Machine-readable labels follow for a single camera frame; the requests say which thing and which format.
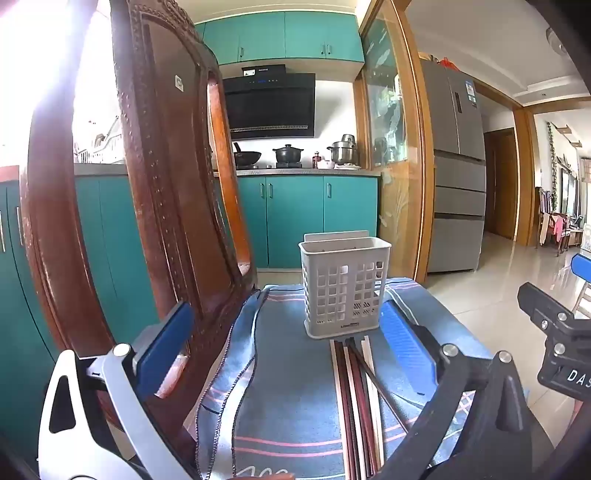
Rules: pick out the stacked steel pots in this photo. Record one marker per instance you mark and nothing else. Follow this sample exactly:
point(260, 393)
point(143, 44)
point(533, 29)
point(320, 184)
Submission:
point(343, 152)

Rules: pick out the carved wooden chair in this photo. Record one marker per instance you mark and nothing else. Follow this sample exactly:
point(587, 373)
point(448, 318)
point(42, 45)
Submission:
point(175, 184)

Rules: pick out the beige chopstick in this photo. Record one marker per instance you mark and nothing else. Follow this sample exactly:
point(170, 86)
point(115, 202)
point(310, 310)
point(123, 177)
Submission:
point(352, 438)

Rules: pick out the teal cabinet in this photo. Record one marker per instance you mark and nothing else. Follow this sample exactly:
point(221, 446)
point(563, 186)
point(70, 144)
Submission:
point(281, 37)
point(295, 217)

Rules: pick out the brown wooden door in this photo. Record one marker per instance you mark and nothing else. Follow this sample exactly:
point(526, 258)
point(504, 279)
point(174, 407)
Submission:
point(501, 184)

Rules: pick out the green wall garland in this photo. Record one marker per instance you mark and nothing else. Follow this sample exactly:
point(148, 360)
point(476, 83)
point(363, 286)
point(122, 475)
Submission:
point(551, 152)

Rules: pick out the wooden framed glass door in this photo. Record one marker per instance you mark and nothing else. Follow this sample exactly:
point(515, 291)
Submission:
point(392, 138)

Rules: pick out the black wok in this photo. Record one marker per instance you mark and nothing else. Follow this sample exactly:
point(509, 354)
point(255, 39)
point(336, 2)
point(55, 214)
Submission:
point(247, 158)

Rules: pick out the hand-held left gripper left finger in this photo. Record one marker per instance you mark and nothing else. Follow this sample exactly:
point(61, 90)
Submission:
point(164, 346)

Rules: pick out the black clay pot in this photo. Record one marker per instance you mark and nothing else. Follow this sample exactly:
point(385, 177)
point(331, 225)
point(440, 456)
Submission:
point(287, 154)

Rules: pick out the teal upper cabinet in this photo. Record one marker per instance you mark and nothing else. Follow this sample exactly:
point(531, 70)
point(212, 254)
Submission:
point(281, 37)

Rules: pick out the clothes drying rack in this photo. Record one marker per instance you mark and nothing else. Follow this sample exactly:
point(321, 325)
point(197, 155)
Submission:
point(554, 226)

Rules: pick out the blue plastic chair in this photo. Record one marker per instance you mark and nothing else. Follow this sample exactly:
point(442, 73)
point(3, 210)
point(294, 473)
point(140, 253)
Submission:
point(582, 270)

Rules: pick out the silver refrigerator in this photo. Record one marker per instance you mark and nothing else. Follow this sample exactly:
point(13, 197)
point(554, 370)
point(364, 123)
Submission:
point(455, 184)

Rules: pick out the teal lower cabinet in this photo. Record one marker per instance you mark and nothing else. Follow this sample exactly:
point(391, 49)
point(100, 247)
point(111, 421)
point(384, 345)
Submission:
point(295, 217)

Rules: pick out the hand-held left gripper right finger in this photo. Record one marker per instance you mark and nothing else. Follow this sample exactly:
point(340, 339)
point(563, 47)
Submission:
point(408, 353)

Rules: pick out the round ceiling light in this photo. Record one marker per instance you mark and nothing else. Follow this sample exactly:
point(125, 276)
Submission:
point(556, 41)

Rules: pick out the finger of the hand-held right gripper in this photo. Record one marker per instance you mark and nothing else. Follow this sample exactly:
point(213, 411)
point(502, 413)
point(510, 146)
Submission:
point(540, 307)

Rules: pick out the black range hood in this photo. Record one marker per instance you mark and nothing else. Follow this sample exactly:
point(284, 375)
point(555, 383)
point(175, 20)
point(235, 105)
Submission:
point(270, 106)

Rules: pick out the small red bottle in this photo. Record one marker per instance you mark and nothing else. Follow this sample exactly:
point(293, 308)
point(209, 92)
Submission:
point(316, 160)

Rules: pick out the blue striped cloth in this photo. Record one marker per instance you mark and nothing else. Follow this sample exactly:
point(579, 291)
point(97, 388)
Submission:
point(286, 392)

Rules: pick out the white plastic utensil basket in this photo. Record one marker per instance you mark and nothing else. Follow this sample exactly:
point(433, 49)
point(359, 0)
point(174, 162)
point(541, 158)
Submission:
point(341, 295)

